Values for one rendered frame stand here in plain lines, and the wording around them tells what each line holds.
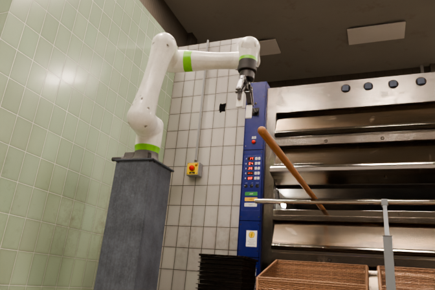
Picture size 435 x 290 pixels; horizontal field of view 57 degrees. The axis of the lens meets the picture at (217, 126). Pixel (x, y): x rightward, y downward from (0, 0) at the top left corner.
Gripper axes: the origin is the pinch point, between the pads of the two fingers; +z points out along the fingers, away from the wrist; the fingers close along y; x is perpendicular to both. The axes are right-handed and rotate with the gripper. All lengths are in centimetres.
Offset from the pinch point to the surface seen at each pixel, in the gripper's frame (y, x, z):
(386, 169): -90, 61, 5
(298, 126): -102, 4, -31
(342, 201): -66, 38, 29
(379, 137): -104, 57, -21
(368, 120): -103, 51, -33
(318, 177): -97, 19, 7
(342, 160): -102, 33, -5
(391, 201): -66, 62, 29
